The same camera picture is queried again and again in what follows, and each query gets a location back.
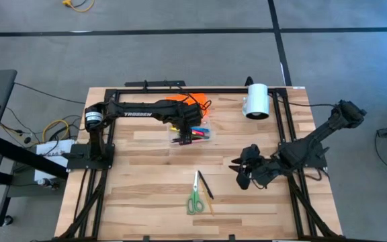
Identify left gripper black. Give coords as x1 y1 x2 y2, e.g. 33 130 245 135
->
172 102 204 145

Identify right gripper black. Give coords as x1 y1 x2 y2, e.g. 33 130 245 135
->
228 144 273 190

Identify black pen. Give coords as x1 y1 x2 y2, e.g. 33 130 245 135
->
197 170 215 200

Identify clear box with orange lid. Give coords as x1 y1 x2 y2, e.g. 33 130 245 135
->
165 93 214 146

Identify green-handled scissors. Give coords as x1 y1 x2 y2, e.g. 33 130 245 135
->
185 170 206 216

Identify white box with black print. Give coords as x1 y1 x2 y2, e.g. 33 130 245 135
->
34 139 75 182

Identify black mounting bar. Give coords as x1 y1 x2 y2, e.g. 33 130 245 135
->
124 79 187 87

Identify white cylindrical lamp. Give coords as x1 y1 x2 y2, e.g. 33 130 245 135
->
241 76 271 121

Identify black aluminium frame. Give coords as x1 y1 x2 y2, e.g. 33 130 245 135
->
57 86 344 242

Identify thin yellow cable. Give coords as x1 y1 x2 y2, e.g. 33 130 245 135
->
0 118 71 143

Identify black floor cable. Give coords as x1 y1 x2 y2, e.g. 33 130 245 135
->
13 81 87 105

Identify yellow extension cord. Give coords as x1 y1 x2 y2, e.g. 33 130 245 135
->
61 0 95 13

